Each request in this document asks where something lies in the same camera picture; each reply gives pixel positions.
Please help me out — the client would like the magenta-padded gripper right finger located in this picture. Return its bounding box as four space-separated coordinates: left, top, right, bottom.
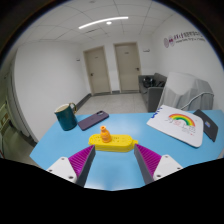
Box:
133 143 184 185

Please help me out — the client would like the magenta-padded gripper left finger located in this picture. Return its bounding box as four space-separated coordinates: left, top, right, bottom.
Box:
45 144 97 188

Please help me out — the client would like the yellow power strip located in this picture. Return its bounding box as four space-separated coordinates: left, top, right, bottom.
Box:
88 133 139 154

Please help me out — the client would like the purple smartphone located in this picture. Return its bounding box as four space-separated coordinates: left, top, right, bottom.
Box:
77 110 110 131

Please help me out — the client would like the white rainbow-print bag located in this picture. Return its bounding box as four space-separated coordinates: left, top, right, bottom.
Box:
146 104 205 148

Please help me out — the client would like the teal mug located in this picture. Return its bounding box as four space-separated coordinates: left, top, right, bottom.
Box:
54 102 79 132

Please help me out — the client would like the grey sofa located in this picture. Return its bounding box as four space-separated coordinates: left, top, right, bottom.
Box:
138 72 168 113

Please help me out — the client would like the dark grey flat pad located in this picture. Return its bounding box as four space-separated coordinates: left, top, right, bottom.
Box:
193 108 219 143

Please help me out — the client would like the black bag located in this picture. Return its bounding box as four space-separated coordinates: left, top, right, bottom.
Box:
143 76 155 88

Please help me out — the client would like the grey cloth-covered object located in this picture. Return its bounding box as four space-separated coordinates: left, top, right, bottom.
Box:
156 71 216 112

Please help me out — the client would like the beige door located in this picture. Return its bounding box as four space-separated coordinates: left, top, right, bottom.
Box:
113 41 142 93
83 45 112 95

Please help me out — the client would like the long ceiling light strip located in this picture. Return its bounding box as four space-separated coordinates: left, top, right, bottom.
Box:
78 16 130 30

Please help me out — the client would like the wall sign lettering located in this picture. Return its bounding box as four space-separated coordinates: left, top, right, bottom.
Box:
163 31 206 49

